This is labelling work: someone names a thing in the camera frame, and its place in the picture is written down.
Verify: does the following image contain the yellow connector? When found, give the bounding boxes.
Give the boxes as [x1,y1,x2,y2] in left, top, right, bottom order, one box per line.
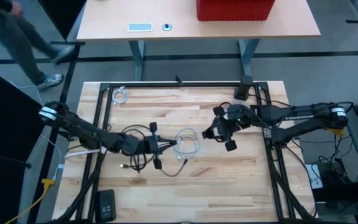
[326,126,346,138]

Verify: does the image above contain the white power strip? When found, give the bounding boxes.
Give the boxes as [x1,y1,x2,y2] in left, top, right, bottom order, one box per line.
[63,147,109,159]

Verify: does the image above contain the red storage bin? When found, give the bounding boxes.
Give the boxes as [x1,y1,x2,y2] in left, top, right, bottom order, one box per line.
[196,0,276,22]

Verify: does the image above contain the beige desk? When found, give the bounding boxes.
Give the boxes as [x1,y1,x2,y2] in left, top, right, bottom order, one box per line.
[76,0,322,81]

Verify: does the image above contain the short black USB cable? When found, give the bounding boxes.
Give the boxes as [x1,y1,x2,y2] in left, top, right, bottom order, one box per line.
[159,159,188,177]

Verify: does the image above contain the thin white floor cable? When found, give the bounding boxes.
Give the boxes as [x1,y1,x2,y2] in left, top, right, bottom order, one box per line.
[9,81,63,181]

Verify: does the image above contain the light blue USB cable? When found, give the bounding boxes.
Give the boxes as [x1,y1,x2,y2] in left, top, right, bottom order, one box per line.
[172,126,200,161]

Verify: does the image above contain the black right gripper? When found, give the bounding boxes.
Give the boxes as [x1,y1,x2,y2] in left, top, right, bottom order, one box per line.
[201,105,238,153]

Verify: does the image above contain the yellow plug with cable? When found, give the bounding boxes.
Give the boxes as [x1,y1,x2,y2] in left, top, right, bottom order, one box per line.
[4,177,57,224]

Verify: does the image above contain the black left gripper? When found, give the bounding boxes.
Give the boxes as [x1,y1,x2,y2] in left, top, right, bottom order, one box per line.
[141,121,178,170]

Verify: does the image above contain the black aluminium table frame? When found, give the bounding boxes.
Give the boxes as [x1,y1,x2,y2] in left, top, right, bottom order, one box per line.
[75,81,318,224]

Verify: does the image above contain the black charging tower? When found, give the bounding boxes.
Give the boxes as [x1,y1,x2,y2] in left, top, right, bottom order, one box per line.
[234,74,254,101]

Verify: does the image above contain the white paper card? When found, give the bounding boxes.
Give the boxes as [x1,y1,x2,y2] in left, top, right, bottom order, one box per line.
[305,164,324,190]

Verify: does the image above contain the person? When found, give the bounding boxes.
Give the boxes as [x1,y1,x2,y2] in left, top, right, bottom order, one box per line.
[0,0,74,91]

